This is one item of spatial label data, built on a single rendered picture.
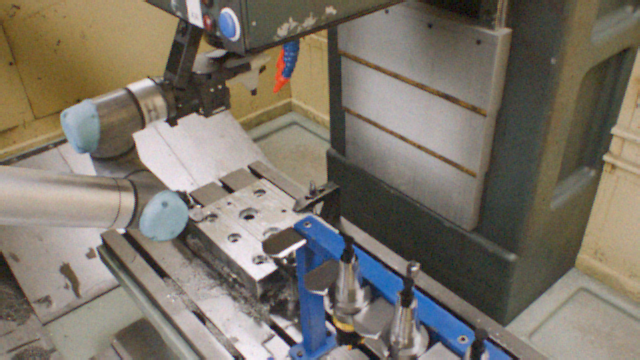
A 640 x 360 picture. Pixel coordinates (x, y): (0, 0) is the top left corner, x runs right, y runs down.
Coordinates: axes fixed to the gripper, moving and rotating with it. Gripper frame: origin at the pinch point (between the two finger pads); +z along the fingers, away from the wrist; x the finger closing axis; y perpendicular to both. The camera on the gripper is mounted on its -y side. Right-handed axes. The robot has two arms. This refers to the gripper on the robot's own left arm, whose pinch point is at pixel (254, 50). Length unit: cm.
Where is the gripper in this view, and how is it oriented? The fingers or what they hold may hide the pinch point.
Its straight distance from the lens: 109.7
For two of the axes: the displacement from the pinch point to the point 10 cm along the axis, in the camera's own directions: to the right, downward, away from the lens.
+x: 6.5, 4.2, -6.3
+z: 7.6, -4.2, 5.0
